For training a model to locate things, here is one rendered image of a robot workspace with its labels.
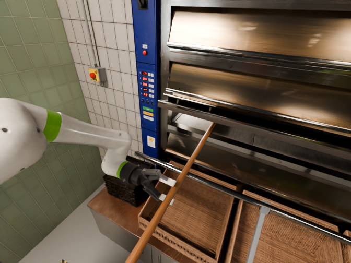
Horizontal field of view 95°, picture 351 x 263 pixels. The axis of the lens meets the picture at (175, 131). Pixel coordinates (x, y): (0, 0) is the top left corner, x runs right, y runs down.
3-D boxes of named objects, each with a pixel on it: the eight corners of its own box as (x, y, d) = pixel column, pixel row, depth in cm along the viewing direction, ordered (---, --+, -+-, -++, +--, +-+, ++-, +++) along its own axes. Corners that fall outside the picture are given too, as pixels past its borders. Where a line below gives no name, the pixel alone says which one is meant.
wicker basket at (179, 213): (169, 180, 153) (170, 158, 137) (229, 206, 133) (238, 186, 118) (137, 227, 116) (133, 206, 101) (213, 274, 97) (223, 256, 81)
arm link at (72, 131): (43, 138, 62) (53, 147, 56) (54, 110, 62) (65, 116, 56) (119, 150, 92) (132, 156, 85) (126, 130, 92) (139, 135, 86)
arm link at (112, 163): (108, 169, 91) (93, 171, 80) (116, 148, 91) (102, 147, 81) (128, 179, 86) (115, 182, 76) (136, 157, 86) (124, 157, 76)
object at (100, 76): (97, 78, 131) (95, 65, 126) (107, 80, 128) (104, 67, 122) (90, 80, 126) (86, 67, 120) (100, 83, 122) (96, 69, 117)
